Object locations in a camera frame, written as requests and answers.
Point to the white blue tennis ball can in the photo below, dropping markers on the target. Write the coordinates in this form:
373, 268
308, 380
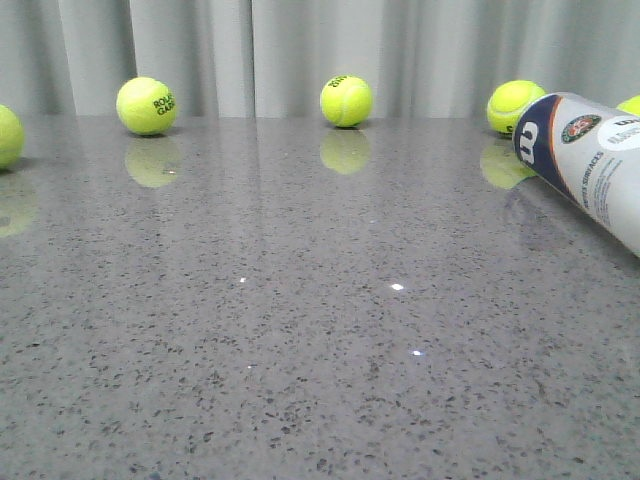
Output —
590, 154

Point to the centre tennis ball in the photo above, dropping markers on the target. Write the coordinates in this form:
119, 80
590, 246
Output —
346, 100

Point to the tennis ball with Roland Garros print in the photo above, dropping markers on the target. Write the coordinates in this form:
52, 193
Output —
146, 106

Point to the right tennis ball with Wilson print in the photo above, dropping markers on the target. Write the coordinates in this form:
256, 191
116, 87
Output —
509, 101

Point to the far left tennis ball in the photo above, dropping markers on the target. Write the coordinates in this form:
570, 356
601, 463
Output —
11, 137

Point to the far right tennis ball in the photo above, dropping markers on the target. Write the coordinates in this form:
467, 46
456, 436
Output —
630, 105

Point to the grey curtain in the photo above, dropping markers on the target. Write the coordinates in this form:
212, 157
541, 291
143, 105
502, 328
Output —
423, 59

